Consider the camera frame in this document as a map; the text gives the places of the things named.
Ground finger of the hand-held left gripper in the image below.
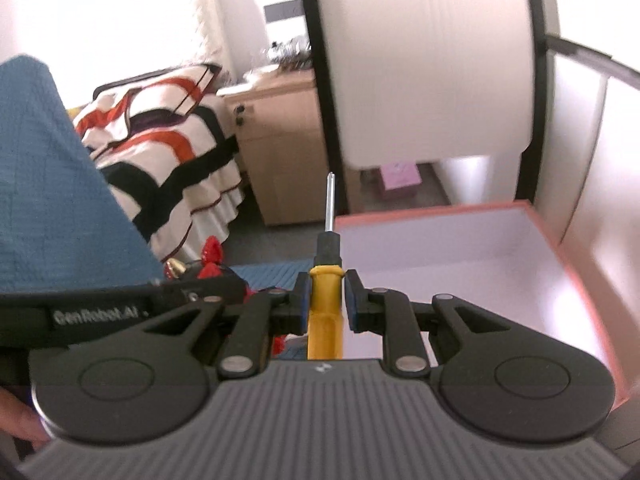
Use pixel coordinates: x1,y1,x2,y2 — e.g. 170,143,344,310
155,279,249,311

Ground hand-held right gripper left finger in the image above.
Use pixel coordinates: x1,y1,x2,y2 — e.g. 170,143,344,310
145,271,313,377

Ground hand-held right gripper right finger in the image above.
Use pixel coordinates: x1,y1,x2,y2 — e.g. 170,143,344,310
345,269,506,378

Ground yellow screwdriver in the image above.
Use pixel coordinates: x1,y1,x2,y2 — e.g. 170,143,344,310
306,172,346,361

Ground pink cardboard box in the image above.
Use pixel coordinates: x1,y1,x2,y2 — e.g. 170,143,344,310
334,200,632,408

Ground person's left hand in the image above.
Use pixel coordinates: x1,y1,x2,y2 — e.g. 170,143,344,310
0,389,51,453

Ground striped bed quilt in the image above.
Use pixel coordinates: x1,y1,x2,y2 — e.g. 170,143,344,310
75,90,247,263

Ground pink paper bag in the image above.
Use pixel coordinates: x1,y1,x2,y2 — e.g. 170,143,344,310
379,162,422,197

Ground blue textured chair cover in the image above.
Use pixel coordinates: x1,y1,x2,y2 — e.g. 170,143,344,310
0,55,313,293

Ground wooden nightstand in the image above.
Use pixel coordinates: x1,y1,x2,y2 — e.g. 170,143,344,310
217,70,347,227

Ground striped pillow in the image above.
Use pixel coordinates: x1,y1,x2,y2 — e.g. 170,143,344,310
92,62,224,117

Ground clear tray with trinkets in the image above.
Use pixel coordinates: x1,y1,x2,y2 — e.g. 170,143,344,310
264,36,314,69

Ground white quilted headboard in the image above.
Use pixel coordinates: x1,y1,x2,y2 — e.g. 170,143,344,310
192,0,272,81

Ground grey wall switch panel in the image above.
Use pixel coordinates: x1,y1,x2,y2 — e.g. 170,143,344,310
264,0,307,24

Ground black curved rail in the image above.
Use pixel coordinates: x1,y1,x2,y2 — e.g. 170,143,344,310
545,34,640,87

